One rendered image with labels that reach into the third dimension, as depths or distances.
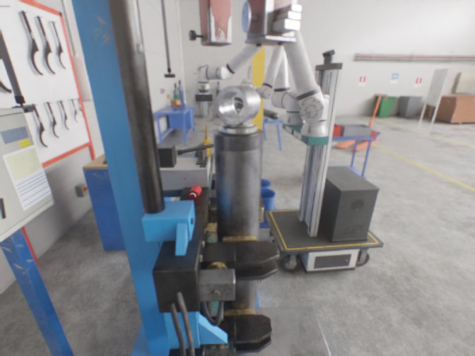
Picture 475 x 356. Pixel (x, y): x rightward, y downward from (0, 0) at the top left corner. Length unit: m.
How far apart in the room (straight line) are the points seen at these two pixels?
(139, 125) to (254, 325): 1.08
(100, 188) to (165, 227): 1.66
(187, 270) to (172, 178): 0.70
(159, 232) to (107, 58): 0.65
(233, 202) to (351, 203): 1.37
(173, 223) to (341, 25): 12.41
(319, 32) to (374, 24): 2.44
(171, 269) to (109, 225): 1.92
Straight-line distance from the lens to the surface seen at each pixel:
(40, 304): 1.45
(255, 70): 3.54
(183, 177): 1.43
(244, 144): 0.94
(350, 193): 2.16
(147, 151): 0.91
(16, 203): 1.15
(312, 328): 1.93
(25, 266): 1.33
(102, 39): 1.03
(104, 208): 2.67
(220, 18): 1.16
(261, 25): 0.81
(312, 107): 1.58
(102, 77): 1.04
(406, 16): 14.31
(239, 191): 1.01
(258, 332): 1.39
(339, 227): 2.30
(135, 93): 0.88
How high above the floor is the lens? 1.67
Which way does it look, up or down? 23 degrees down
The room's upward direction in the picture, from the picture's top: straight up
